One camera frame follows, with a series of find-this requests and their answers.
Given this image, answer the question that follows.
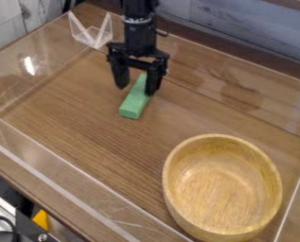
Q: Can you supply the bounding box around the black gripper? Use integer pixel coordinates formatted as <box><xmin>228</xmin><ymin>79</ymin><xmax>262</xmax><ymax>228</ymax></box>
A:
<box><xmin>104</xmin><ymin>18</ymin><xmax>173</xmax><ymax>96</ymax></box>

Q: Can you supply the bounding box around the green rectangular block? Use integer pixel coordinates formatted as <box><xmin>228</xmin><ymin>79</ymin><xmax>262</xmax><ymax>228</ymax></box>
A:
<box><xmin>119</xmin><ymin>74</ymin><xmax>150</xmax><ymax>119</ymax></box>

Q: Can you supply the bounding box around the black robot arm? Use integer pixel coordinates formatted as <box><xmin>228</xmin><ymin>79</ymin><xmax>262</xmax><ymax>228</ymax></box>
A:
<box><xmin>106</xmin><ymin>0</ymin><xmax>170</xmax><ymax>96</ymax></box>

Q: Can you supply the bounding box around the brown wooden bowl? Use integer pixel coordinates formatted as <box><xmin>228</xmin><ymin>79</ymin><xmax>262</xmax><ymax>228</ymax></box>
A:
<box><xmin>162</xmin><ymin>134</ymin><xmax>284</xmax><ymax>242</ymax></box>

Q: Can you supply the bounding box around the yellow black machine base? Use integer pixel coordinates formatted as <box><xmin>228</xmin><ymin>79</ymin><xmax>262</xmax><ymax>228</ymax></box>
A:
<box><xmin>0</xmin><ymin>189</ymin><xmax>67</xmax><ymax>242</ymax></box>

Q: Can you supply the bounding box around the clear acrylic corner bracket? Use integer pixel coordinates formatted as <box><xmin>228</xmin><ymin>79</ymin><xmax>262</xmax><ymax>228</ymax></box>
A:
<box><xmin>67</xmin><ymin>11</ymin><xmax>112</xmax><ymax>49</ymax></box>

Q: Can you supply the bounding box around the black cable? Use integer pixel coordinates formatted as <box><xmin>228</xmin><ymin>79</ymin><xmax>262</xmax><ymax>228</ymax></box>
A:
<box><xmin>150</xmin><ymin>15</ymin><xmax>170</xmax><ymax>38</ymax></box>

